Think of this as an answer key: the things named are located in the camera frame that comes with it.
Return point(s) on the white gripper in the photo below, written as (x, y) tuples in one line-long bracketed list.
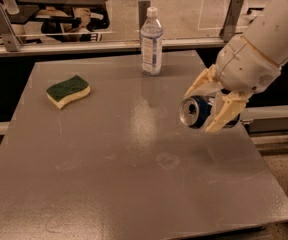
[(245, 70)]

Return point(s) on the blue pepsi can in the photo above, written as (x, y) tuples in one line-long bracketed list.
[(195, 110)]

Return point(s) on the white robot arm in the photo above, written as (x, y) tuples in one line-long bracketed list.
[(269, 33)]

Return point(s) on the metal railing bar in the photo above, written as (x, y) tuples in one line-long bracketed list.
[(108, 47)]

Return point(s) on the clear plastic water bottle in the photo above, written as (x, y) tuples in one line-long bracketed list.
[(151, 36)]

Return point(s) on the seated person in background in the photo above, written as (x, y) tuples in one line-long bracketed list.
[(67, 32)]

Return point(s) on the green yellow sponge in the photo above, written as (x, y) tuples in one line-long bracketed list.
[(67, 91)]

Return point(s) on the right metal bracket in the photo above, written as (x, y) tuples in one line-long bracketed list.
[(231, 20)]

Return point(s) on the metal bracket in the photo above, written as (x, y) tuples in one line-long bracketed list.
[(143, 5), (10, 40), (231, 20)]

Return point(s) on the middle metal bracket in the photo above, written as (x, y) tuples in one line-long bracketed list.
[(143, 5)]

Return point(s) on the left metal bracket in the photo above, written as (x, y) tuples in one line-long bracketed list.
[(10, 40)]

